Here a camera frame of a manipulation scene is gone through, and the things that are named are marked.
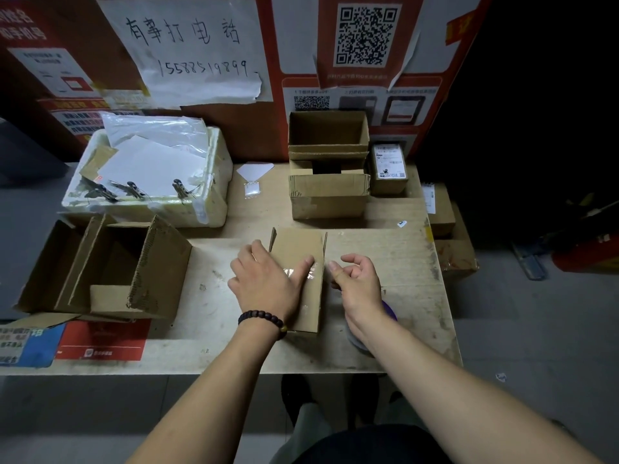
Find person's right hand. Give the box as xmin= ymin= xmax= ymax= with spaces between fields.
xmin=327 ymin=253 xmax=385 ymax=335

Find person's left hand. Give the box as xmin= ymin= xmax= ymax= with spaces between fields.
xmin=227 ymin=240 xmax=315 ymax=329

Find small taped cardboard box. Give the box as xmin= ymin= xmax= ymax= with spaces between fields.
xmin=268 ymin=227 xmax=329 ymax=334

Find person's right forearm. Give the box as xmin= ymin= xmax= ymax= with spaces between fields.
xmin=347 ymin=309 xmax=603 ymax=464

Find person's left forearm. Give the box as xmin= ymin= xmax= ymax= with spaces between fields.
xmin=127 ymin=318 xmax=291 ymax=464

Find purple packing tape roll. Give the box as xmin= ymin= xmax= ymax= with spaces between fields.
xmin=345 ymin=299 xmax=400 ymax=356

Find worn cardboard box with flaps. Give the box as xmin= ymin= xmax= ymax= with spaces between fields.
xmin=288 ymin=159 xmax=371 ymax=222

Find white paper tag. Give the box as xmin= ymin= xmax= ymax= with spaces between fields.
xmin=236 ymin=161 xmax=275 ymax=184

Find white foam box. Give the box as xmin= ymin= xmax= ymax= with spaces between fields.
xmin=60 ymin=124 xmax=236 ymax=228

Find taped cardboard parcel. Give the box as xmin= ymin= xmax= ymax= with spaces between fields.
xmin=432 ymin=203 xmax=480 ymax=282

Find small box with white label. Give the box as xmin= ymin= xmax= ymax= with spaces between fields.
xmin=369 ymin=142 xmax=410 ymax=197

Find flat labelled cardboard parcel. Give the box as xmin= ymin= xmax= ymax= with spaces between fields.
xmin=420 ymin=182 xmax=458 ymax=238

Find empty open cardboard box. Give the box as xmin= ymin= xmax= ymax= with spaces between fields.
xmin=288 ymin=110 xmax=371 ymax=163

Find large open cardboard box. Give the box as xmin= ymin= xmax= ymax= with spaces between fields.
xmin=15 ymin=213 xmax=194 ymax=325

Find metal spring clip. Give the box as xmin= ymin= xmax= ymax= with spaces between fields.
xmin=108 ymin=179 xmax=149 ymax=199
xmin=84 ymin=183 xmax=120 ymax=204
xmin=171 ymin=178 xmax=200 ymax=200

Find white paper sheets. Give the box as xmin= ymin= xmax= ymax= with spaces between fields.
xmin=99 ymin=134 xmax=210 ymax=198

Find person's black shorts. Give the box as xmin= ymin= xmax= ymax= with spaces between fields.
xmin=293 ymin=424 xmax=453 ymax=464

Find blue dustpan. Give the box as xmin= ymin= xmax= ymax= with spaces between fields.
xmin=512 ymin=240 xmax=548 ymax=282

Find clear plastic bag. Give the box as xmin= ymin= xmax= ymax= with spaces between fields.
xmin=100 ymin=112 xmax=210 ymax=152

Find red sticker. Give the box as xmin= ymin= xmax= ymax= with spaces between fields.
xmin=54 ymin=319 xmax=152 ymax=362

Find red instruction board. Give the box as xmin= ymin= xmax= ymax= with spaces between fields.
xmin=256 ymin=0 xmax=495 ymax=163

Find brown cardboard scrap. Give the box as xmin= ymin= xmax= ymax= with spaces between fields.
xmin=79 ymin=145 xmax=120 ymax=182

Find square code paper poster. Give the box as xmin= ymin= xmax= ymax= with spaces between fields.
xmin=316 ymin=0 xmax=427 ymax=91

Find handwritten white paper sign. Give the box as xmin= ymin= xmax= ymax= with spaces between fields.
xmin=96 ymin=0 xmax=273 ymax=112

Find blue sticker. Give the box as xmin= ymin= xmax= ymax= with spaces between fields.
xmin=0 ymin=323 xmax=67 ymax=369

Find red notice poster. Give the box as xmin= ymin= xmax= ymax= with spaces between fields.
xmin=0 ymin=0 xmax=151 ymax=162

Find black beaded bracelet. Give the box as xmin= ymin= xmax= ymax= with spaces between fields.
xmin=237 ymin=310 xmax=289 ymax=341

